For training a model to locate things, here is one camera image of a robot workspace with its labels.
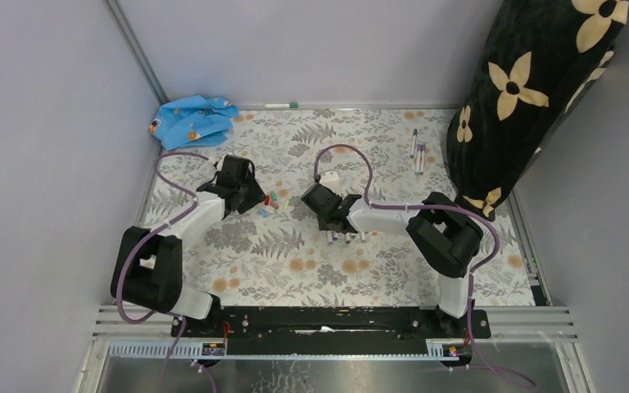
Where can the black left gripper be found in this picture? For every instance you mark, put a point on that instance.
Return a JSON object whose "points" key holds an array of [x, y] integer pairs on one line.
{"points": [[256, 196]]}

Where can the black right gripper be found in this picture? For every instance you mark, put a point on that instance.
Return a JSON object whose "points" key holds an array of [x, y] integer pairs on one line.
{"points": [[322, 223]]}

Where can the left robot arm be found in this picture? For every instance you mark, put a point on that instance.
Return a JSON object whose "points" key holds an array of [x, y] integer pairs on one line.
{"points": [[149, 267]]}

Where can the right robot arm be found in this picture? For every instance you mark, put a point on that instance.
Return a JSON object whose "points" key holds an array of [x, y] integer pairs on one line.
{"points": [[445, 236]]}

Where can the floral table mat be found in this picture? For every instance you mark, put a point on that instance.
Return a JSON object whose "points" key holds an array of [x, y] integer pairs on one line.
{"points": [[284, 259]]}

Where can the blue patterned cloth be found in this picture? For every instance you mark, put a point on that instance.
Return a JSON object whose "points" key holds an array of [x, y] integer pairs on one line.
{"points": [[193, 122]]}

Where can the black floral plush pillow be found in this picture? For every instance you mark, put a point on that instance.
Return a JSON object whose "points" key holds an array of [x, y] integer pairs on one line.
{"points": [[537, 59]]}

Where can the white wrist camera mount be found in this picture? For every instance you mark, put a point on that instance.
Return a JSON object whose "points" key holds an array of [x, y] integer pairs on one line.
{"points": [[331, 180]]}

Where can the green-capped marker by wall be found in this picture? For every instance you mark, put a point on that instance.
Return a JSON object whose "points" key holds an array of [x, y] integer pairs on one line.
{"points": [[290, 105]]}

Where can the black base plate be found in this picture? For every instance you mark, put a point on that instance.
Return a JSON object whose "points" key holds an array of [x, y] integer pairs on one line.
{"points": [[280, 330]]}

